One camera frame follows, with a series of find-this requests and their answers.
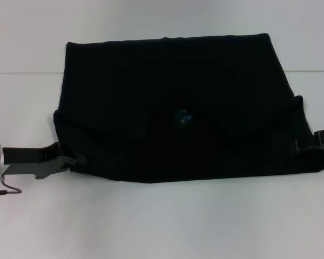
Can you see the black shirt with FREE print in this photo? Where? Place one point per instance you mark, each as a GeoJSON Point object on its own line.
{"type": "Point", "coordinates": [178, 81]}

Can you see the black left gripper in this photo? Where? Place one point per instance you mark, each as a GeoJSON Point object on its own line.
{"type": "Point", "coordinates": [24, 155]}

